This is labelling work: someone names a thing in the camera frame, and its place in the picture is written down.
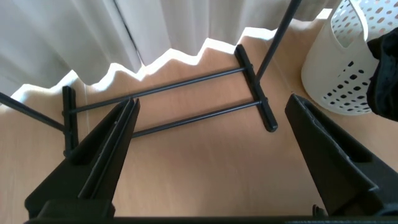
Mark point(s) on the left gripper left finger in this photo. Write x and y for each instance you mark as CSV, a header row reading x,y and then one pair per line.
x,y
56,193

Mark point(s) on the beige curtain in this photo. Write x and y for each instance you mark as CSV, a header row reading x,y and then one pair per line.
x,y
62,37

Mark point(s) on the black garment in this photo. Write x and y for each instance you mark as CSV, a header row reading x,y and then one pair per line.
x,y
385,81

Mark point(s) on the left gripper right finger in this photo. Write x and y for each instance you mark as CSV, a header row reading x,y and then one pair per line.
x,y
348,186

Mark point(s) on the black clothes rack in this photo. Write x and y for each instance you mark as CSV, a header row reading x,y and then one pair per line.
x,y
258,90

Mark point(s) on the white laundry basket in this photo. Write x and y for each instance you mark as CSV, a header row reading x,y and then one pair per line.
x,y
329,62

